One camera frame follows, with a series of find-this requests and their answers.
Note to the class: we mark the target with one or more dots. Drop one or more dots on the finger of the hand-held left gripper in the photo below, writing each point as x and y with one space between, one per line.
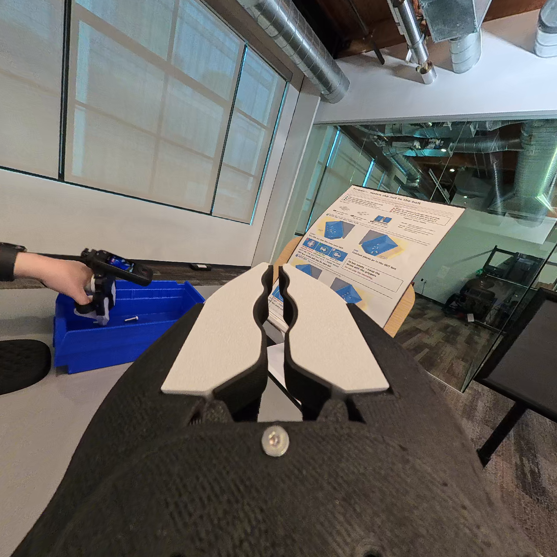
102 321

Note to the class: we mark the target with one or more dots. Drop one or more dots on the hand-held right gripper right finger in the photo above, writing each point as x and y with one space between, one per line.
335 348

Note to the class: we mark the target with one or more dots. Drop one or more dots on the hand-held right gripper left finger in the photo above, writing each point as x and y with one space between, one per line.
209 348

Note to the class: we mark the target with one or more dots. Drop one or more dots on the blue plastic bin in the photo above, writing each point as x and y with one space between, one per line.
130 343

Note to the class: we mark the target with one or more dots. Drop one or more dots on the small black floor device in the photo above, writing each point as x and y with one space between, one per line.
199 265

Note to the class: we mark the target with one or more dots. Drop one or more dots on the black round pad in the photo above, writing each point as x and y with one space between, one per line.
17 365

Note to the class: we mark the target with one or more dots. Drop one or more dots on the printed instruction sheet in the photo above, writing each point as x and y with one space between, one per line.
391 235

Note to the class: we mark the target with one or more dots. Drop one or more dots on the dark equipment cart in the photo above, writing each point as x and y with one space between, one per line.
483 296

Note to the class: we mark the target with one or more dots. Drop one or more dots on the large framed window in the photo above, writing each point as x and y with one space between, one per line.
130 108

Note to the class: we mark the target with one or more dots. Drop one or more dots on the black framed board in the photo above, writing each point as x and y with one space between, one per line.
522 361

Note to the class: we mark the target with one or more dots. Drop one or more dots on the silver ceiling pipe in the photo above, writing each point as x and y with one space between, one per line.
413 35

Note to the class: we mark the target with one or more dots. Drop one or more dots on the silver spiral air duct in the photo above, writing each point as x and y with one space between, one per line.
304 48

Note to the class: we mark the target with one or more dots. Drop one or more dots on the rectangular metal duct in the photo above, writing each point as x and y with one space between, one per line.
452 17

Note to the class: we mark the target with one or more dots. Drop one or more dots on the silver round duct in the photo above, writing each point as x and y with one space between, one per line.
546 30

